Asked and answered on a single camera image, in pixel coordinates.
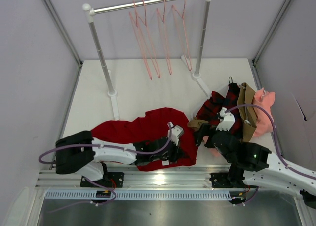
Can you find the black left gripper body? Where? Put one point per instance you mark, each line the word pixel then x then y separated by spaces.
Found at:
pixel 176 152

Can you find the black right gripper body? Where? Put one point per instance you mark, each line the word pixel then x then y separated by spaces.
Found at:
pixel 207 133

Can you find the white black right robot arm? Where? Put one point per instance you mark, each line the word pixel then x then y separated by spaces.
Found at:
pixel 254 165

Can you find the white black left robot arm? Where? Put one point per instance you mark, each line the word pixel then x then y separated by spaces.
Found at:
pixel 87 156

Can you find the red black plaid skirt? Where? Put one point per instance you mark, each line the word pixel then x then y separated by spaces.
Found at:
pixel 211 108

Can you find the silver white clothes rack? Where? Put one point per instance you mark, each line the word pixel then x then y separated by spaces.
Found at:
pixel 112 93

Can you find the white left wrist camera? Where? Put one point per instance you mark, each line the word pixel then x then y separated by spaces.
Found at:
pixel 174 133

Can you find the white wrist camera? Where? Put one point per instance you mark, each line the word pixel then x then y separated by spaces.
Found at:
pixel 227 120
pixel 174 133

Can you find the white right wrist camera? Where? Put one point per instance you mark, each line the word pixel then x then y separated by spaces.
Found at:
pixel 227 120

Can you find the aluminium mounting rail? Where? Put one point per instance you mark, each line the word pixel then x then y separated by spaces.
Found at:
pixel 177 178

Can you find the white slotted cable duct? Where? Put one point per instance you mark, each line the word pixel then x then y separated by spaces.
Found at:
pixel 159 195

